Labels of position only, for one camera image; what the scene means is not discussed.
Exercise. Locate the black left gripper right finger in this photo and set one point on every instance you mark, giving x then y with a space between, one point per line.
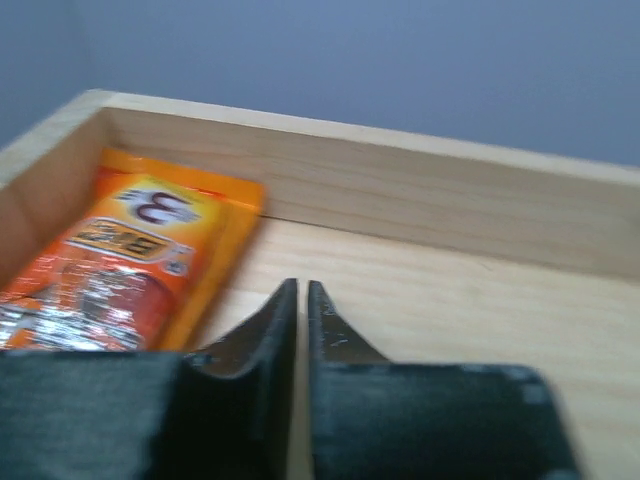
372 418

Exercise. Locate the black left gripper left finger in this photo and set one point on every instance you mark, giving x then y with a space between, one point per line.
222 412

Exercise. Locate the orange razor pack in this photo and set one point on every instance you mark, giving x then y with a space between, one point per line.
138 270

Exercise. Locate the wooden two-tier shelf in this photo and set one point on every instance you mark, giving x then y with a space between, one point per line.
433 249

